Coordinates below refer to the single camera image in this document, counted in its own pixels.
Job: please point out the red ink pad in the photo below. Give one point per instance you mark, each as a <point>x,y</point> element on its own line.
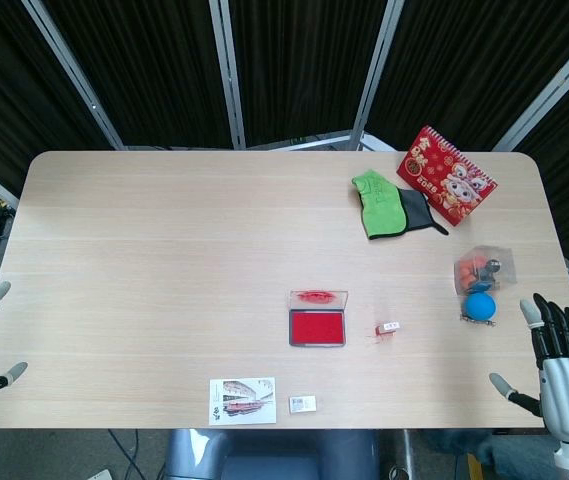
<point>315,327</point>

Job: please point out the blue-grey robot torso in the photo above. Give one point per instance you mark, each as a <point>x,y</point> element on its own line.
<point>269,457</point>

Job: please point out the clear bag of small parts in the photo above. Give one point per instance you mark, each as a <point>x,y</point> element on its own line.
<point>484,270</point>

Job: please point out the metal table leg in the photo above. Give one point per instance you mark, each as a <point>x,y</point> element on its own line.
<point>406,455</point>

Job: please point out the green microfibre cloth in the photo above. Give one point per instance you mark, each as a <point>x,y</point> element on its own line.
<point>381,210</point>

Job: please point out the printed postcard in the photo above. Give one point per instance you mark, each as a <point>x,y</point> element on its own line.
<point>242,401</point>

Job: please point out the blue ball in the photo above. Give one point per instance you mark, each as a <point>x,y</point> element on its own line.
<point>481,307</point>

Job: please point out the white power strip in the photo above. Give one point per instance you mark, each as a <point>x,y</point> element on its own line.
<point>101,474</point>

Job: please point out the small white label tag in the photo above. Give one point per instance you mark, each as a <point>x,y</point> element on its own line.
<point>303,403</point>

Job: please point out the grey cloth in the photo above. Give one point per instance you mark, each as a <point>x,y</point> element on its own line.
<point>416,210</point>

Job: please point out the red desk calendar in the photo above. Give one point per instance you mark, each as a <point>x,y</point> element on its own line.
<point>444,175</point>

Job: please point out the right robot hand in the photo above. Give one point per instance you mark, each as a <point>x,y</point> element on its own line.
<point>566,385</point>

